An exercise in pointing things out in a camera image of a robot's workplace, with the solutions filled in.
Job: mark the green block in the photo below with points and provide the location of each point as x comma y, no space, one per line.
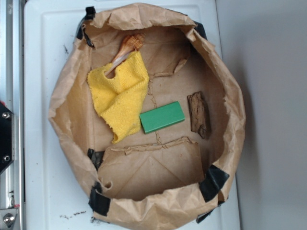
162,117

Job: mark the brown paper bag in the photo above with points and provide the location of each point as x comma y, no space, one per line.
167,178

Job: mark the yellow cloth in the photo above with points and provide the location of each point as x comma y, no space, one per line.
119,100

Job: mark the brown bark piece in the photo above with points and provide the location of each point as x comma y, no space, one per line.
199,115

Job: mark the white plastic tray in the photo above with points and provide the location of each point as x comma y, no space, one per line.
53,198

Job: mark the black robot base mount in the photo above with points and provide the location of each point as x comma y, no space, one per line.
7,155

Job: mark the aluminium frame rail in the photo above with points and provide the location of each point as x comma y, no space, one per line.
11,92

